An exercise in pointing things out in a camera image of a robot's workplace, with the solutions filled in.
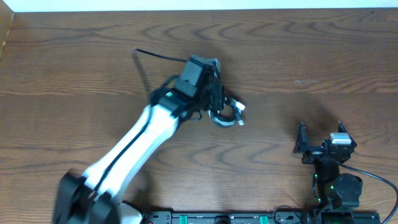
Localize black USB cable blue plug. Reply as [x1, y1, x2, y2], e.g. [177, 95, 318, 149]
[208, 95, 246, 128]

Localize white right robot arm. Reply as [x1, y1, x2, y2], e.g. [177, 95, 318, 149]
[293, 122, 363, 210]

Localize white USB cable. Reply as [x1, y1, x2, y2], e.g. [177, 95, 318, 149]
[207, 98, 246, 128]

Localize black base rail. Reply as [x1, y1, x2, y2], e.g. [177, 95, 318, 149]
[136, 210, 382, 224]

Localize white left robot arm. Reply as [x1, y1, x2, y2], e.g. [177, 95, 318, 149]
[52, 55, 220, 223]

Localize wooden side panel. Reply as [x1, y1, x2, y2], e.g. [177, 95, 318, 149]
[0, 0, 14, 58]

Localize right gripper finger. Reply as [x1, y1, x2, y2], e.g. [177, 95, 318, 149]
[293, 122, 308, 154]
[338, 121, 348, 133]

